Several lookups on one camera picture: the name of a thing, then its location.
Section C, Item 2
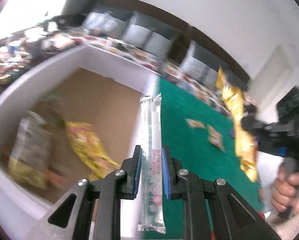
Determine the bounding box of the large gold red snack bag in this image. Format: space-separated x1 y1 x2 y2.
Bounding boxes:
216 68 258 183

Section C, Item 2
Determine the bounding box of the clear long snack tube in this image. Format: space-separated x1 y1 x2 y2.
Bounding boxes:
138 94 166 234

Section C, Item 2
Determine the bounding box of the peanut snack bag yellow edge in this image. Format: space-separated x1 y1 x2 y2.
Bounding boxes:
207 125 225 152

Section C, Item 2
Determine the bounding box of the small yellow snack packet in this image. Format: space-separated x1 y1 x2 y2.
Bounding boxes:
185 119 205 129

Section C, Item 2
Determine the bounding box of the clear vacuum sausage pack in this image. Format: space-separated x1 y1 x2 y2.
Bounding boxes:
8 111 64 189

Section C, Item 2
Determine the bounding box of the yellow chicken feet snack bag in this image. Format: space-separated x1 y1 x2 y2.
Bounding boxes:
66 121 120 181

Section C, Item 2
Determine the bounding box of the person's right hand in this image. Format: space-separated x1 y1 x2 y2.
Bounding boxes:
271 165 299 215

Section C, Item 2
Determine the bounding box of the white foam box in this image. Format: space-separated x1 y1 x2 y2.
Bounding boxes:
0 46 159 239

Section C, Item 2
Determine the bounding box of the green velvet cloth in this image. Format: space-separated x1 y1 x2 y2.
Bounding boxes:
157 79 263 212

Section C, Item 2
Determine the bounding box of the grey pillow far right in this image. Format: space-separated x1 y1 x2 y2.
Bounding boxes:
180 41 248 92

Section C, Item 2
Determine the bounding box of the grey pillow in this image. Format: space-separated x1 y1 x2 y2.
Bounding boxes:
180 41 248 92
81 5 133 38
121 12 180 59

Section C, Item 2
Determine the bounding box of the floral bed sheet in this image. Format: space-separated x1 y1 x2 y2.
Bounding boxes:
56 29 229 115

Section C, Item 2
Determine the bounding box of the grey pillow centre right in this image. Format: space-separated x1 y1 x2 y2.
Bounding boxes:
121 12 180 59

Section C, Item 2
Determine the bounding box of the grey pillow centre left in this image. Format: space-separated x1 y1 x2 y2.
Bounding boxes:
81 5 133 38

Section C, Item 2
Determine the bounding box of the cluttered dark side table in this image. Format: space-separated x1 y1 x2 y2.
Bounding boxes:
0 14 86 94

